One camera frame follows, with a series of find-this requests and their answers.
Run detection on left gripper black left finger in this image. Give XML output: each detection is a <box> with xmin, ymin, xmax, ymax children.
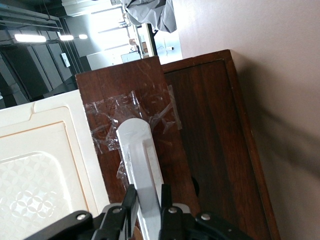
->
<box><xmin>24</xmin><ymin>184</ymin><xmax>138</xmax><ymax>240</ymax></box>

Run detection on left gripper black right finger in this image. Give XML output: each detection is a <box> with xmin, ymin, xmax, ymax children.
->
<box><xmin>158</xmin><ymin>183</ymin><xmax>253</xmax><ymax>240</ymax></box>

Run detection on white drawer handle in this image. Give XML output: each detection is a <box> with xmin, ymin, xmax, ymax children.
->
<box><xmin>115</xmin><ymin>117</ymin><xmax>166</xmax><ymax>240</ymax></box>

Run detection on large clear tape patch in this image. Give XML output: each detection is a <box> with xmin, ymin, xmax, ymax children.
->
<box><xmin>83</xmin><ymin>89</ymin><xmax>143</xmax><ymax>154</ymax></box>

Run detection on white box cabinet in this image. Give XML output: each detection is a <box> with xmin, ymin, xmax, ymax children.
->
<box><xmin>79</xmin><ymin>51</ymin><xmax>145</xmax><ymax>72</ymax></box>

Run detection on dark grey storage cabinets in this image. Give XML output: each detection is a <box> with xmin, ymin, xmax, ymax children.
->
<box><xmin>0</xmin><ymin>42</ymin><xmax>79</xmax><ymax>110</ymax></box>

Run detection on long ceiling light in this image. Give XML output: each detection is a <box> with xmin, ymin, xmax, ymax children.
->
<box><xmin>14</xmin><ymin>33</ymin><xmax>48</xmax><ymax>43</ymax></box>

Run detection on grey fabric cover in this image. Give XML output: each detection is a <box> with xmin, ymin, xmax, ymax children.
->
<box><xmin>120</xmin><ymin>0</ymin><xmax>178</xmax><ymax>34</ymax></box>

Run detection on black framed wall sign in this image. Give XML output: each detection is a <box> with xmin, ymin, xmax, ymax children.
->
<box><xmin>60</xmin><ymin>52</ymin><xmax>72</xmax><ymax>68</ymax></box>

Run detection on grey ceiling duct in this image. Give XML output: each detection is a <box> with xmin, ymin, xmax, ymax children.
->
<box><xmin>0</xmin><ymin>4</ymin><xmax>62</xmax><ymax>29</ymax></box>

